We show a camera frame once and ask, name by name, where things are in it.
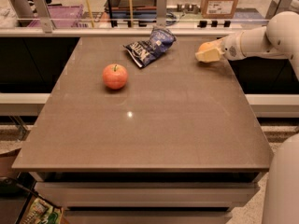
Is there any purple plastic crate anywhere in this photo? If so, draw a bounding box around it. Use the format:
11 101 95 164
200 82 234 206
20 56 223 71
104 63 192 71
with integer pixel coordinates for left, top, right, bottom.
29 5 83 28

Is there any orange fruit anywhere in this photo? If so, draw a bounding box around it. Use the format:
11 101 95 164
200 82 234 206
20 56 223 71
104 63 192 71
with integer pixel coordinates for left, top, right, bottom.
198 42 216 52

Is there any colourful snack box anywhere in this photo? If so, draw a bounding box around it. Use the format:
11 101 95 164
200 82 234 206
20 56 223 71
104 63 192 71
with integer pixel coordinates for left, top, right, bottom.
20 198 63 224

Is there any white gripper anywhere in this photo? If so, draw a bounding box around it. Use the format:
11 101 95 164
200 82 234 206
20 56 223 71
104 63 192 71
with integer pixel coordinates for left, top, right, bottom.
195 32 245 63

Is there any metal railing post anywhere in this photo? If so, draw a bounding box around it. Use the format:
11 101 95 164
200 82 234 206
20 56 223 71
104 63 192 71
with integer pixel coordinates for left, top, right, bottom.
265 0 292 20
156 0 167 27
33 0 54 33

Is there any blue chip bag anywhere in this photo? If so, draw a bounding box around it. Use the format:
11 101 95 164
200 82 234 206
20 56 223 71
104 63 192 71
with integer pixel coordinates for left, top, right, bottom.
124 28 177 68

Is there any brown cardboard box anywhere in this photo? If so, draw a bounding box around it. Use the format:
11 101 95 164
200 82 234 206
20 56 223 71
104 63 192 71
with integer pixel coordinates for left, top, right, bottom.
200 0 238 19

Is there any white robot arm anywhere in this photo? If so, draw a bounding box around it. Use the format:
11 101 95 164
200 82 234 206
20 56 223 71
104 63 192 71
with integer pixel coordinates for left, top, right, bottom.
195 11 299 224

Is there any red apple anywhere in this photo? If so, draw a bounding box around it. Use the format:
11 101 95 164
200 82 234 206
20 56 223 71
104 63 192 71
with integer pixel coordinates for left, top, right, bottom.
102 63 128 90

